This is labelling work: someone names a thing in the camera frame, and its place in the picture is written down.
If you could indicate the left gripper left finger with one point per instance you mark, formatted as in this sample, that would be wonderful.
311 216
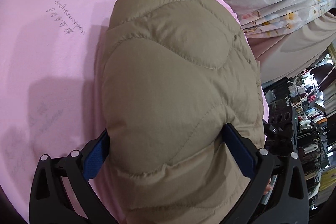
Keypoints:
49 201

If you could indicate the khaki quilted jacket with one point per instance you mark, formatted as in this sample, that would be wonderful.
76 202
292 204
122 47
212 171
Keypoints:
173 73

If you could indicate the person's right hand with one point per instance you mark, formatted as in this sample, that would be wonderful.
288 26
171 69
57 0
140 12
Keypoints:
268 187

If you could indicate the cluttered shelf of goods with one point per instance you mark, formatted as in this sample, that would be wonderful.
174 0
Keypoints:
312 94

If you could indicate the beige bed skirt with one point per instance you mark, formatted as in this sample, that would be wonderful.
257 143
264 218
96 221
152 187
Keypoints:
289 55

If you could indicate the pink bed sheet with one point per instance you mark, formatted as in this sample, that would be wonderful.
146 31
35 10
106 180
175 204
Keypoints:
48 86

